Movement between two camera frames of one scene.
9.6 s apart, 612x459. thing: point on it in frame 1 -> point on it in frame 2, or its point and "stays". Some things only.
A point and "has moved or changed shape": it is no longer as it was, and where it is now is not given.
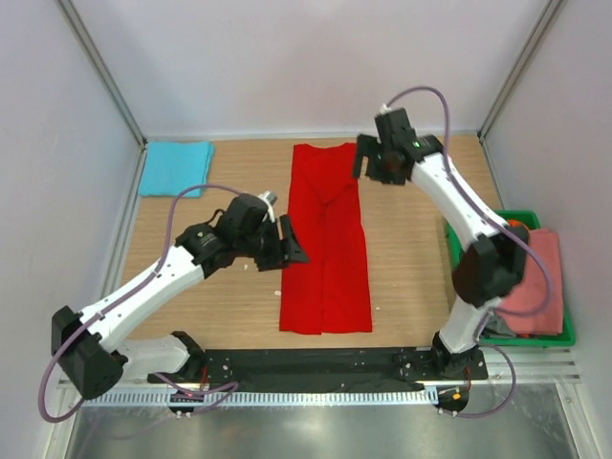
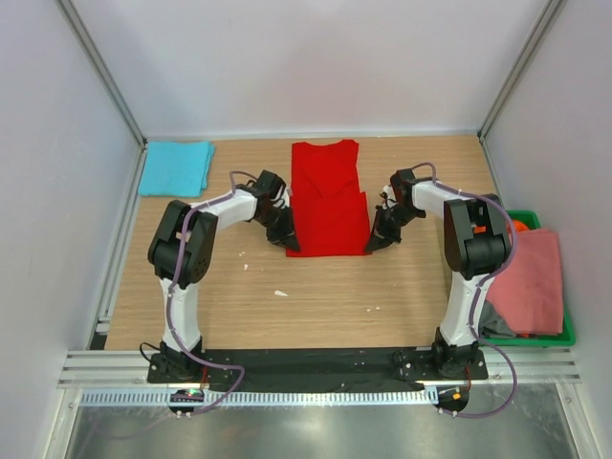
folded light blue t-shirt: x=169 y=166 stays
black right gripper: x=364 y=146 -> x=380 y=239
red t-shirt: x=330 y=293 has moved or changed shape
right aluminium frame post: x=550 y=10 stays
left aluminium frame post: x=93 y=53 stays
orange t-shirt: x=516 y=223 stays
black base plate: x=316 y=367 stays
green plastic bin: x=454 y=245 -> x=567 y=338
